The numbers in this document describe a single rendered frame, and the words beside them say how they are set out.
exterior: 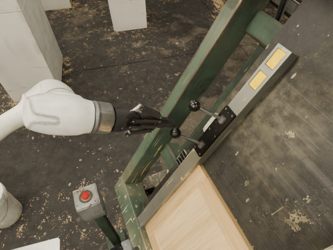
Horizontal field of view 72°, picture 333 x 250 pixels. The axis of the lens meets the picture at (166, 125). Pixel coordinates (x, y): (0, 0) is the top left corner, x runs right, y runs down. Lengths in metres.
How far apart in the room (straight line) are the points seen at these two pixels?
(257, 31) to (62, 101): 0.63
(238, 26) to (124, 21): 3.58
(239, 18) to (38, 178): 2.27
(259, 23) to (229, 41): 0.11
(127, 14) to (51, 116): 3.79
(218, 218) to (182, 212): 0.19
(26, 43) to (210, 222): 2.50
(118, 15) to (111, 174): 2.78
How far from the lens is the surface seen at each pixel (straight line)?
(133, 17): 4.33
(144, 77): 3.28
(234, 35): 0.87
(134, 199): 1.26
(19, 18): 2.74
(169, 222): 1.04
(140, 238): 1.20
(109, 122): 0.63
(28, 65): 3.00
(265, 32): 0.83
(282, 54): 0.69
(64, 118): 0.59
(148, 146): 1.07
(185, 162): 0.88
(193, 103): 0.69
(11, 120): 0.76
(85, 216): 1.33
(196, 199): 0.89
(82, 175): 2.45
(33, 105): 0.59
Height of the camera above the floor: 2.05
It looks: 50 degrees down
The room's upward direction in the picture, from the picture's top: straight up
